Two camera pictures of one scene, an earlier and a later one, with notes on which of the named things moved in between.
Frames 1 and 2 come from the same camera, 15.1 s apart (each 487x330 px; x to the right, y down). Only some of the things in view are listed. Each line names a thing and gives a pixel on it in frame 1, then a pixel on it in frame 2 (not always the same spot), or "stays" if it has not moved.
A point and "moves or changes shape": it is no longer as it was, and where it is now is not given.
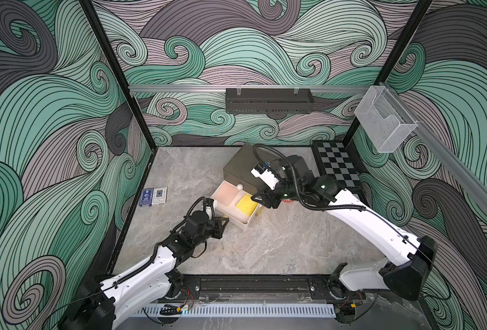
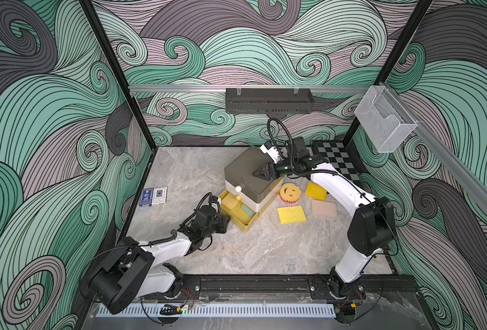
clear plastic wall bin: (384, 119) stays
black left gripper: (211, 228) stays
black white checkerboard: (334, 160) stays
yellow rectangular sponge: (245, 204) moves or changes shape
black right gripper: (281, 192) -> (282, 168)
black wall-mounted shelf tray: (269, 101) stays
